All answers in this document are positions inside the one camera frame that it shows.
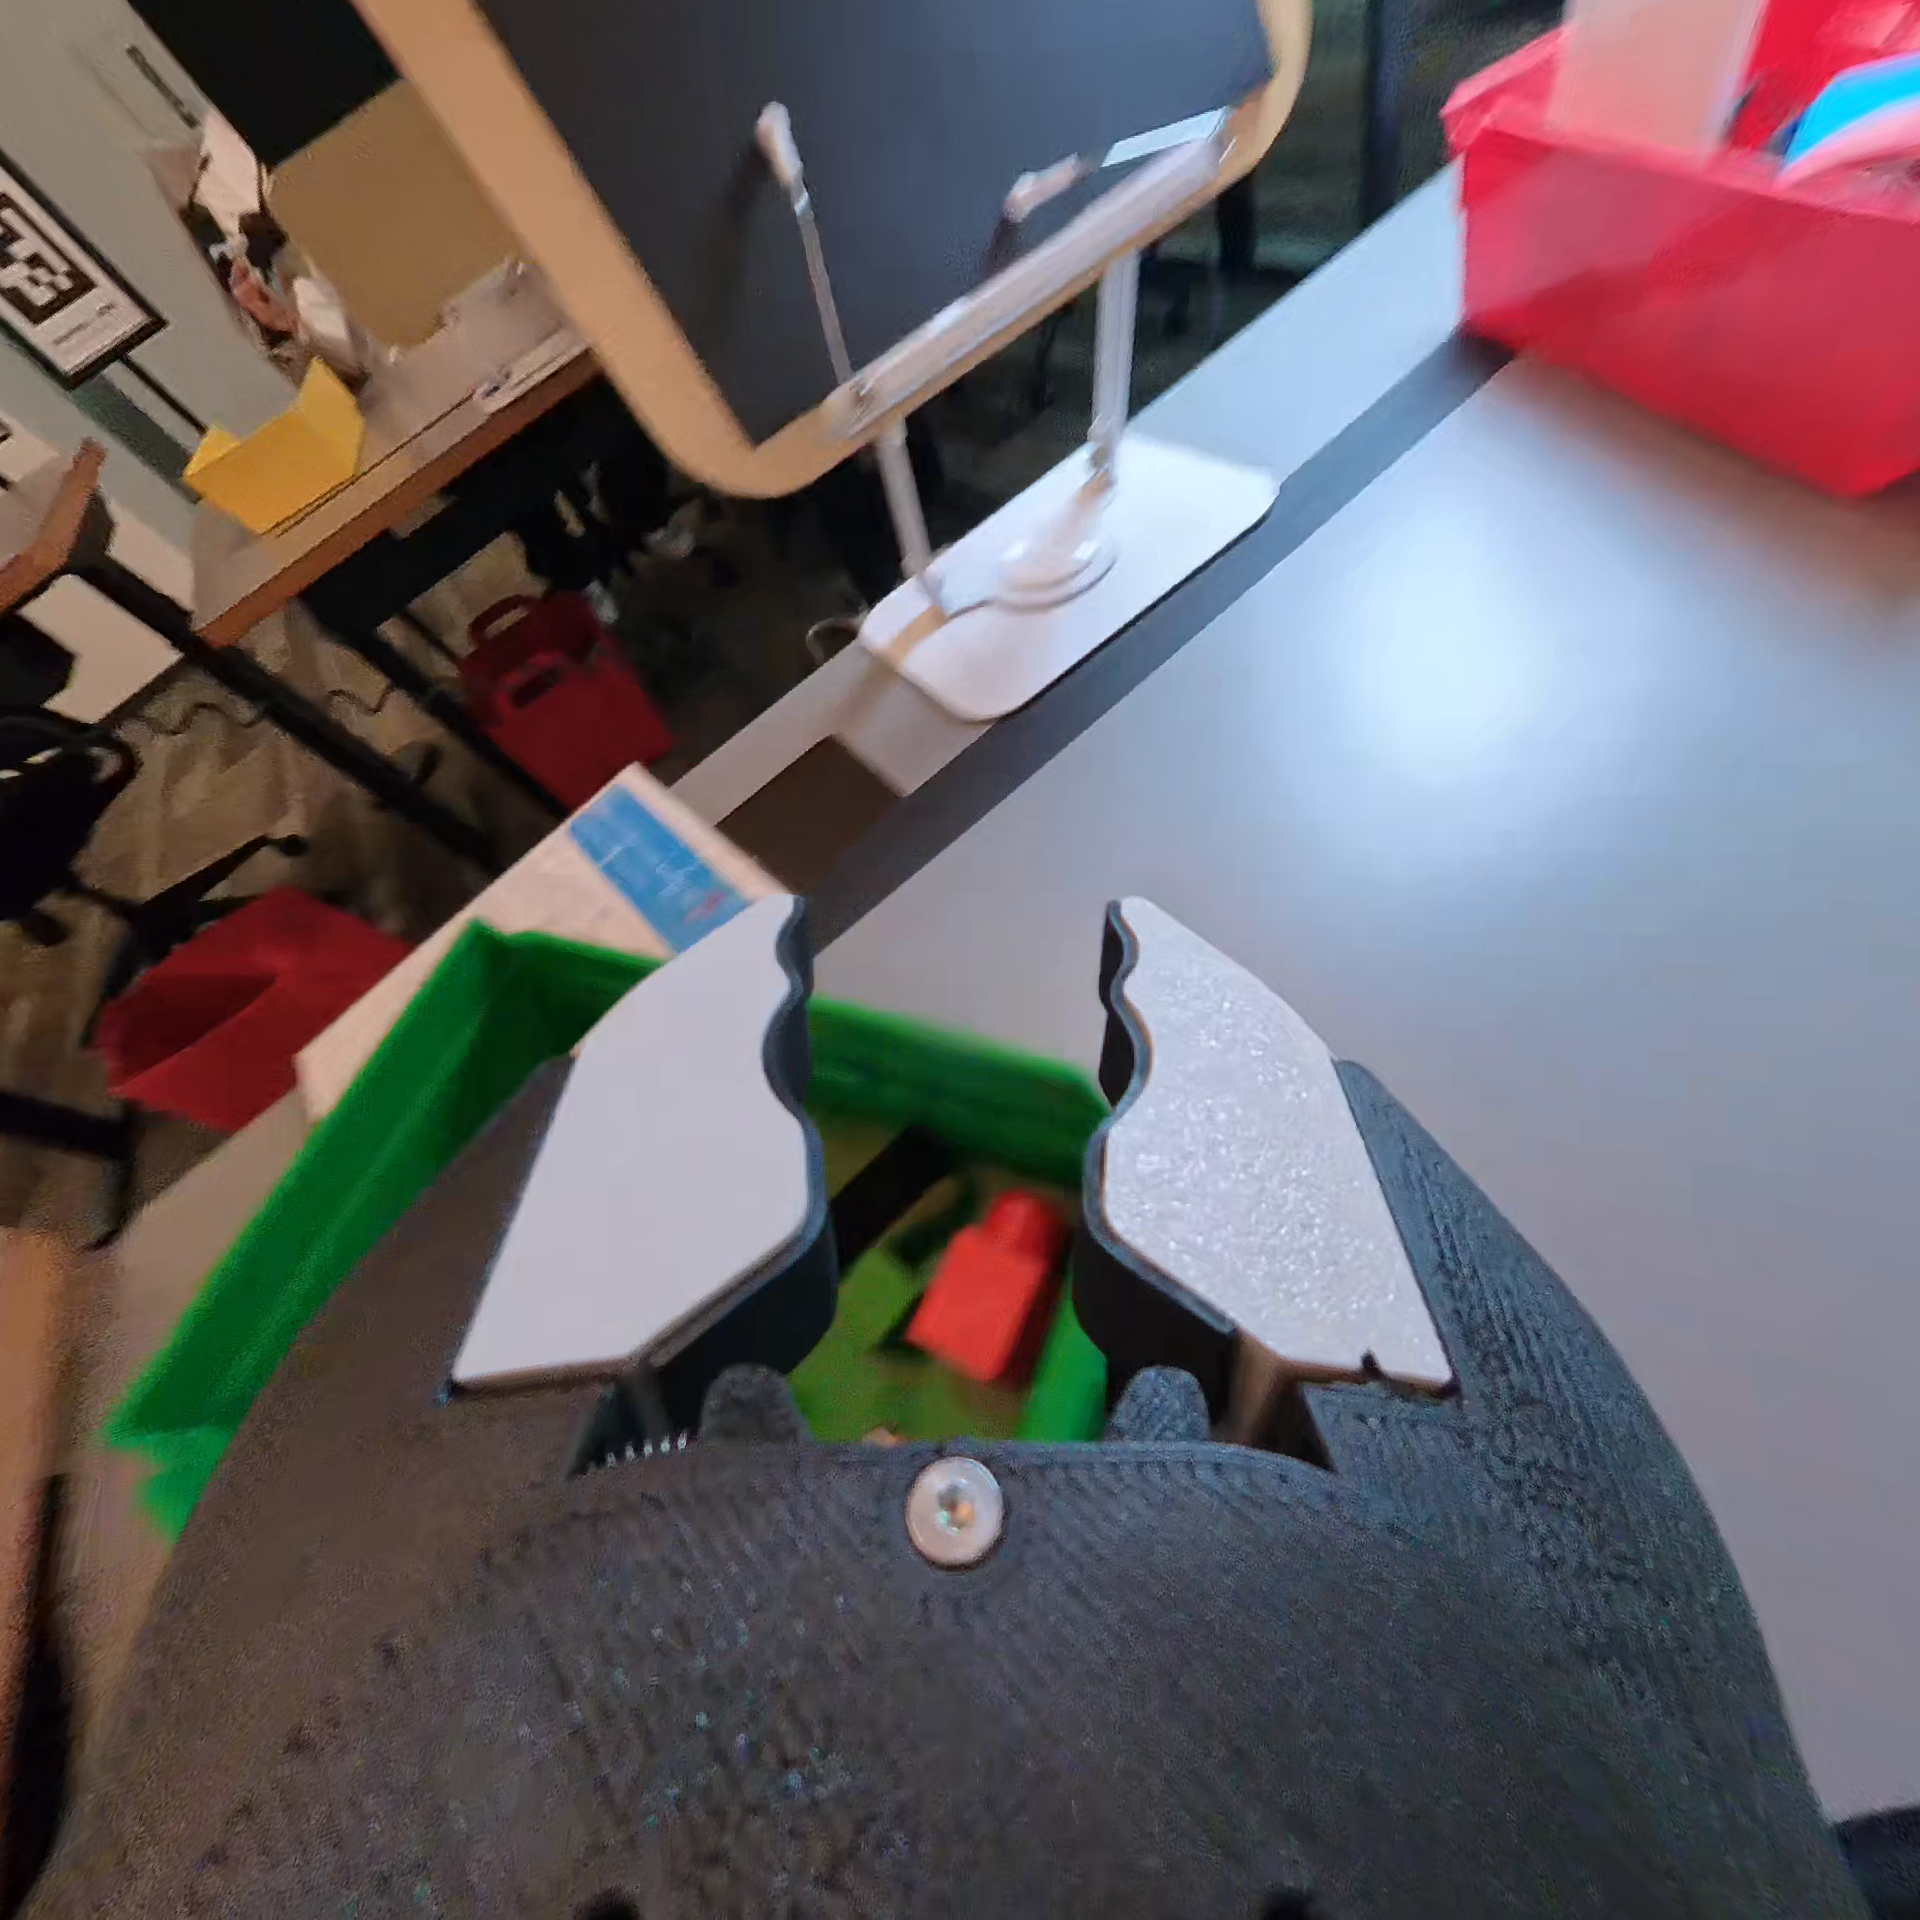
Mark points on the printed paper sheet blue patch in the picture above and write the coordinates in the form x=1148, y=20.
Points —
x=600, y=885

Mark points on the dark rounded pad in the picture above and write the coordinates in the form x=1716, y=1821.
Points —
x=1881, y=1875

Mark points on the yellow plastic bin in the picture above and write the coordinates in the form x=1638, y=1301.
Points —
x=278, y=457

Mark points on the black framed marker sign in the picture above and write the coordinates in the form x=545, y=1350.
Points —
x=61, y=269

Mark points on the grey table wooden edge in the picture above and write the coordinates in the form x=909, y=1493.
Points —
x=405, y=434

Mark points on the black board wooden frame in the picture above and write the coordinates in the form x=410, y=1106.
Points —
x=932, y=180

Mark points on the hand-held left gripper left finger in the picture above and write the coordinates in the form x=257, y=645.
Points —
x=661, y=1184

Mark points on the black office chair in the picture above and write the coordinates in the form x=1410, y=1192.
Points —
x=61, y=810

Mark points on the white bottle black cap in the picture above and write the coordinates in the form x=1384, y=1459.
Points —
x=1652, y=67

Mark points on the green plastic bin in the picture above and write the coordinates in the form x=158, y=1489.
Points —
x=376, y=1170

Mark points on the red plastic bin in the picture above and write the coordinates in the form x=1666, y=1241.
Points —
x=1680, y=315

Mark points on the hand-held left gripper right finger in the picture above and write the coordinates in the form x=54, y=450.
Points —
x=1261, y=1201

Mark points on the red block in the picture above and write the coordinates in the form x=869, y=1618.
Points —
x=991, y=1299

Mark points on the wooden top desk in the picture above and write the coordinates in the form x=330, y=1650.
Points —
x=45, y=524

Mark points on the blue block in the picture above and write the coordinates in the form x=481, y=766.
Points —
x=1853, y=106

